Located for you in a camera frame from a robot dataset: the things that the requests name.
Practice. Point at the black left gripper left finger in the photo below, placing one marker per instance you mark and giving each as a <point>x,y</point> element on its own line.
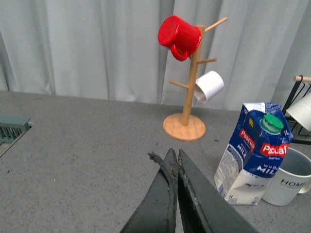
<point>157,212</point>

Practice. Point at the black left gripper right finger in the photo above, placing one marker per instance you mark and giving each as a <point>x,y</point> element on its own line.
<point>202,208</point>

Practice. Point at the blue white milk carton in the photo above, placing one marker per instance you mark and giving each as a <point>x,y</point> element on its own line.
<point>254,153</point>

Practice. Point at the cream HOME mug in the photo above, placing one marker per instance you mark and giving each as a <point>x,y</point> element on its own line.
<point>291,179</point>

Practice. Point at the wooden mug tree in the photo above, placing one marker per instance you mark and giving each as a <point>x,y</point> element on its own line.
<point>184,126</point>

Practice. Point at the white mug on tree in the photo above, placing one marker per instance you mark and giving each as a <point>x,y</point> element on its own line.
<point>207,86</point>

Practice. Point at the cream ribbed hanging mug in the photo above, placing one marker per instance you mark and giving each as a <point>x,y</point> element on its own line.
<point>301,112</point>

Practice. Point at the grey green dish rack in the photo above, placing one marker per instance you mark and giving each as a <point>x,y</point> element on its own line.
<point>12,128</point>

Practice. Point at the red mug on tree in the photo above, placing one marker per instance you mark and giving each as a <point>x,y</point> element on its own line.
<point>180,37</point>

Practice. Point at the black wire mug rack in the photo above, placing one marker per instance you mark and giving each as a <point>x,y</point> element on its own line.
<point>302,86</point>

